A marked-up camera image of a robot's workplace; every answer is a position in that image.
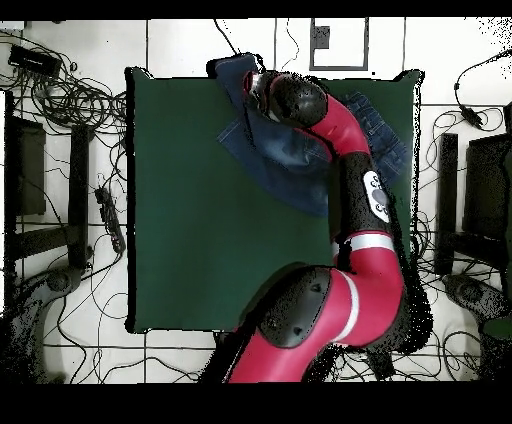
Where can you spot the blue denim jeans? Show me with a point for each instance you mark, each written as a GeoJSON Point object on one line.
{"type": "Point", "coordinates": [288, 160]}

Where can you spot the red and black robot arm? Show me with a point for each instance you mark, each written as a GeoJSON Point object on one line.
{"type": "Point", "coordinates": [360, 288]}

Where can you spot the small dark grey square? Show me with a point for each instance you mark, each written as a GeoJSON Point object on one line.
{"type": "Point", "coordinates": [320, 38]}

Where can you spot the dark green table cloth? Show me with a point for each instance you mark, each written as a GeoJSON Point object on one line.
{"type": "Point", "coordinates": [180, 260]}

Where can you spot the black power strip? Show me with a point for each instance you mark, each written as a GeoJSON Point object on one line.
{"type": "Point", "coordinates": [110, 218]}

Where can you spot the black stand bar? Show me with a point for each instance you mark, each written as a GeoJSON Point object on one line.
{"type": "Point", "coordinates": [447, 192]}
{"type": "Point", "coordinates": [78, 192]}

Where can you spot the black power adapter box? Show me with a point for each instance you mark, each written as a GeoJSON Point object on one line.
{"type": "Point", "coordinates": [34, 60]}

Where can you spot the dark grey stand foot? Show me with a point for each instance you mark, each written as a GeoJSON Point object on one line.
{"type": "Point", "coordinates": [58, 282]}
{"type": "Point", "coordinates": [468, 290]}

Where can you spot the black bar device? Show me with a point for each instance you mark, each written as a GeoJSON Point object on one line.
{"type": "Point", "coordinates": [382, 366]}

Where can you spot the dark green fabric piece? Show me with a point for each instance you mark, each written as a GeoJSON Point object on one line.
{"type": "Point", "coordinates": [498, 328]}

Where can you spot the grey square frame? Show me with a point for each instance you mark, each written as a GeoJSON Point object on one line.
{"type": "Point", "coordinates": [339, 68]}

